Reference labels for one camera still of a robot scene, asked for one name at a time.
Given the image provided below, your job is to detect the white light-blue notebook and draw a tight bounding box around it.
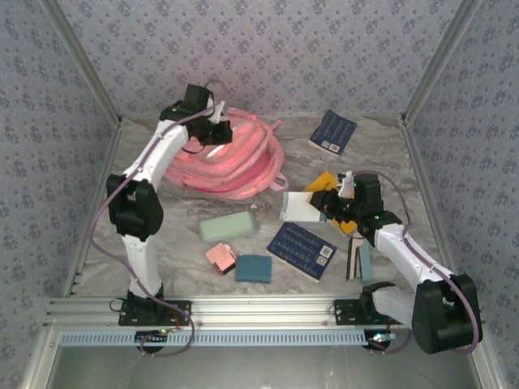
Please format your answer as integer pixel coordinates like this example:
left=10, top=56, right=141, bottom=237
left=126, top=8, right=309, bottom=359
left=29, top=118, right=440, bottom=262
left=279, top=190, right=328, bottom=224

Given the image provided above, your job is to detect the yellow paperback book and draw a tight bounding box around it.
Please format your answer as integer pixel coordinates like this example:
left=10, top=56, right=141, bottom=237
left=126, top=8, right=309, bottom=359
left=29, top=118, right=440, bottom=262
left=303, top=171, right=358, bottom=236

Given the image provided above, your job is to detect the pink school backpack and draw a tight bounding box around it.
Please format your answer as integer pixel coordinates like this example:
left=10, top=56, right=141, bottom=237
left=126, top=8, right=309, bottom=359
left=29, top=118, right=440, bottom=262
left=164, top=107, right=290, bottom=203

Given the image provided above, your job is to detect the dark blue paperback book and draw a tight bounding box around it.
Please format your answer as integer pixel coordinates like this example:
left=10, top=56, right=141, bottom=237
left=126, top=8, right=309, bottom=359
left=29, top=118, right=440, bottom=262
left=266, top=221, right=338, bottom=281
left=307, top=109, right=358, bottom=157

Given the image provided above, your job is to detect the light blue bar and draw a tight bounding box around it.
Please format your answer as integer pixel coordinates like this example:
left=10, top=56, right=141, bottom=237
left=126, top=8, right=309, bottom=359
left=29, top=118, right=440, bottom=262
left=359, top=238, right=373, bottom=284

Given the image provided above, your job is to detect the teal blue box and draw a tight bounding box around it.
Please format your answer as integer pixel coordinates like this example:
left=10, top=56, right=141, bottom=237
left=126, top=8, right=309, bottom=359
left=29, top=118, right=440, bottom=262
left=234, top=254, right=273, bottom=284

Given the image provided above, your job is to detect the mint green pencil case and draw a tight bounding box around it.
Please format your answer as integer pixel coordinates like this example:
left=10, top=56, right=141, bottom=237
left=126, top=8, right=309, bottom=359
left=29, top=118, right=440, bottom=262
left=198, top=211, right=260, bottom=244

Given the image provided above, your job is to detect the small pink box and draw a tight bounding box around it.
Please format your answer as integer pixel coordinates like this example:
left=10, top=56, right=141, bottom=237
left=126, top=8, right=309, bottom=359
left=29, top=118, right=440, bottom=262
left=205, top=242, right=238, bottom=277

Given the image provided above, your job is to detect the small electronics board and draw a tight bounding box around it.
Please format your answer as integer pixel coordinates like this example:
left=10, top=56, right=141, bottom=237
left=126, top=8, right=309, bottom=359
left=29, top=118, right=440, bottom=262
left=367, top=331, right=397, bottom=349
left=135, top=330, right=169, bottom=345

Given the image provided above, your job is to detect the grey metal sheet panel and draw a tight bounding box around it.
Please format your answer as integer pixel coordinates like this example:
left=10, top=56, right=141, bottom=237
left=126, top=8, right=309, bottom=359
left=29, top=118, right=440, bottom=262
left=24, top=328, right=500, bottom=389

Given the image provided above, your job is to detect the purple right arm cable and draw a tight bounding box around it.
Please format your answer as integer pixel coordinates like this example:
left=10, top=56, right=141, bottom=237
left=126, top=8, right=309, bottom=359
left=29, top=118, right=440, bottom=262
left=356, top=169, right=484, bottom=357

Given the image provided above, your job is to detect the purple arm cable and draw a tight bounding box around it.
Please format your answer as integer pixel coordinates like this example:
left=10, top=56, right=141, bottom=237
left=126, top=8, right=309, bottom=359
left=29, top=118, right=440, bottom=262
left=89, top=79, right=228, bottom=358
left=356, top=169, right=484, bottom=357

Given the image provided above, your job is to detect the aluminium side rail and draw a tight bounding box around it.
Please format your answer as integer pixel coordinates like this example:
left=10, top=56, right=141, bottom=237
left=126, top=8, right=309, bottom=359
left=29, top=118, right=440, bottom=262
left=401, top=119, right=463, bottom=295
left=62, top=121, right=122, bottom=297

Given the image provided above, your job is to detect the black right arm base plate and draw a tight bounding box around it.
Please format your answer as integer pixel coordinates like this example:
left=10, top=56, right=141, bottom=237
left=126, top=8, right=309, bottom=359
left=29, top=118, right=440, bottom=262
left=334, top=298, right=406, bottom=327

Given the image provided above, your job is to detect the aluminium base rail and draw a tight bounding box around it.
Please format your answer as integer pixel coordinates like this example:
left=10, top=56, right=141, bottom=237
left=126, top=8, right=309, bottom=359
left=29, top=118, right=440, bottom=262
left=44, top=295, right=486, bottom=329

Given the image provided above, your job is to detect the aluminium frame post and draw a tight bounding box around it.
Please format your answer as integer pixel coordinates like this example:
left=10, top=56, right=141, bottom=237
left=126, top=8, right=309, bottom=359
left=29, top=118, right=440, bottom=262
left=401, top=0, right=483, bottom=126
left=40, top=0, right=122, bottom=126

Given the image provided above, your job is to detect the light blue slotted cable duct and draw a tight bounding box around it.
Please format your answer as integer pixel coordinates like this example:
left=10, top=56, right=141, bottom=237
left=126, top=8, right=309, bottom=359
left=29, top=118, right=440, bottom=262
left=60, top=328, right=366, bottom=348

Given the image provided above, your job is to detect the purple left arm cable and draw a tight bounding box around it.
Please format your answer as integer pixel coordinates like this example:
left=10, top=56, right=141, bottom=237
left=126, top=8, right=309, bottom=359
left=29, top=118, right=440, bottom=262
left=89, top=79, right=228, bottom=358

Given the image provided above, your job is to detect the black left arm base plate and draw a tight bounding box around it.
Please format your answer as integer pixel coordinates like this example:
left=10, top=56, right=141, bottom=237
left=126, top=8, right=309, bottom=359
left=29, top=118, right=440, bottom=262
left=118, top=298, right=192, bottom=327

